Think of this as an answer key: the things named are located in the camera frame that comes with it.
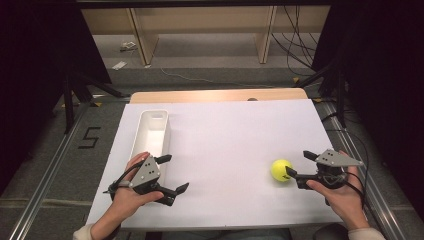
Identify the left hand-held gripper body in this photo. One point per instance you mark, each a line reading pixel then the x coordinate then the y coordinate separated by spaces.
pixel 146 173

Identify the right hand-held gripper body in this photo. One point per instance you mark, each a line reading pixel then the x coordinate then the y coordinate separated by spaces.
pixel 333 161

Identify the yellow tennis ball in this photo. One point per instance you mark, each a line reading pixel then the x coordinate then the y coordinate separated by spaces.
pixel 281 170

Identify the person's left hand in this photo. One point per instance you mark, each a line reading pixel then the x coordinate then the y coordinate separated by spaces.
pixel 128 201

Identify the person's right hand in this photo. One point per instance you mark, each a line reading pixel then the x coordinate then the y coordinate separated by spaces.
pixel 343 200

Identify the white plastic bin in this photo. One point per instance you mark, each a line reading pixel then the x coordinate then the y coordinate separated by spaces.
pixel 151 136

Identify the white board sheet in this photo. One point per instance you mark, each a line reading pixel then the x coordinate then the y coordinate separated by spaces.
pixel 226 140

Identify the black tripod stand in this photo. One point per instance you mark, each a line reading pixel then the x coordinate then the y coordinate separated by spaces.
pixel 69 100
pixel 340 90

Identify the black curtain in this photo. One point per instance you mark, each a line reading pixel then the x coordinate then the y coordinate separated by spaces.
pixel 33 66
pixel 383 83

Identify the white paper scrap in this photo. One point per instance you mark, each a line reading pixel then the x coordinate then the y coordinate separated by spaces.
pixel 119 65

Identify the small white packet litter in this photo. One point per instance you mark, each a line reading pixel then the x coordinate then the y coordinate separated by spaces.
pixel 128 46

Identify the metal floor rail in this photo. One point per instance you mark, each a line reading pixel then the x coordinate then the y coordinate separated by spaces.
pixel 376 200
pixel 46 173

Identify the wooden bench frame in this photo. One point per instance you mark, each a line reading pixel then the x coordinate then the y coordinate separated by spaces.
pixel 203 20

